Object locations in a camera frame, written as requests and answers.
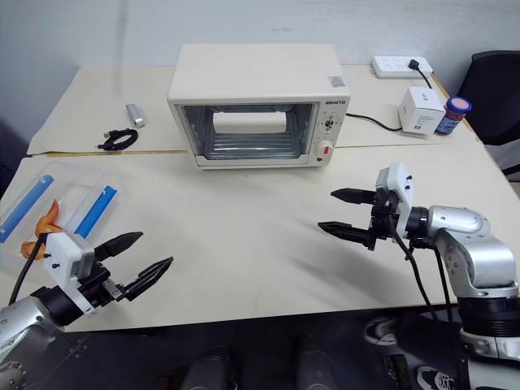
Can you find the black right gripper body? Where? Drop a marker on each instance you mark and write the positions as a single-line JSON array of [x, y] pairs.
[[382, 221]]

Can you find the clear plastic container blue clips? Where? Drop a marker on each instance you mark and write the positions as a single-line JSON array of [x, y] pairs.
[[95, 203]]

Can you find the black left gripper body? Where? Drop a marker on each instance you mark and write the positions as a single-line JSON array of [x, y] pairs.
[[95, 288]]

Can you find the black office chair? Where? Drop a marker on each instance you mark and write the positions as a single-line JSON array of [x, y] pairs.
[[495, 105]]

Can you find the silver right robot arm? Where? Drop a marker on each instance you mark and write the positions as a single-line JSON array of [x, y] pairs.
[[479, 252]]

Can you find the white and red timer knob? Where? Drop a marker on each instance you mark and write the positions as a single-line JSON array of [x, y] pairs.
[[324, 148]]

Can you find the white sneaker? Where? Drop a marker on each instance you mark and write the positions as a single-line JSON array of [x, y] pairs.
[[380, 331], [436, 378]]

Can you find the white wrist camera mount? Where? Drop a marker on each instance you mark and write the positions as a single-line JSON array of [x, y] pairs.
[[400, 191], [61, 254]]

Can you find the blue jar pink lid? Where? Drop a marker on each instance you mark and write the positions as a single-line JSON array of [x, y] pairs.
[[453, 115]]

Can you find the metal oven rack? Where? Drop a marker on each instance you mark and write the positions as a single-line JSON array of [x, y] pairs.
[[252, 146]]

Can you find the silver power bank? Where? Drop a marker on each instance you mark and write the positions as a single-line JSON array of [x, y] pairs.
[[135, 115]]

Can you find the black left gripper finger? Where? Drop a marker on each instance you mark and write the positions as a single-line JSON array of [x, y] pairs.
[[148, 276], [118, 243]]

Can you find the white cardboard box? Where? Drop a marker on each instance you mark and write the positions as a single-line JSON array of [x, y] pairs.
[[420, 109]]

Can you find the glass oven door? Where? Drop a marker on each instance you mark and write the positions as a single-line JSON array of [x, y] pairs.
[[195, 134]]

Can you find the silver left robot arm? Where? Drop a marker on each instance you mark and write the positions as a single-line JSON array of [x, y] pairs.
[[24, 315]]

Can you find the orange object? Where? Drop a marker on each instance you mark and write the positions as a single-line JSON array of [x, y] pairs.
[[50, 215]]

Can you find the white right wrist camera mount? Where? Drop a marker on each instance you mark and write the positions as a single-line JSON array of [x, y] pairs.
[[400, 191]]

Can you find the white power strip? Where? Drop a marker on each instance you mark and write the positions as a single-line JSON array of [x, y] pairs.
[[392, 67]]

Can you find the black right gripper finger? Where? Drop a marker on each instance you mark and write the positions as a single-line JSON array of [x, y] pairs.
[[349, 232], [355, 196]]

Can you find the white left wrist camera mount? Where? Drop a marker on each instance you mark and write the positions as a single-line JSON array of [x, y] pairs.
[[61, 254]]

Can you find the cream toaster oven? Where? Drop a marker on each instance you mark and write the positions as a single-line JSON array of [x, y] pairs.
[[252, 73]]

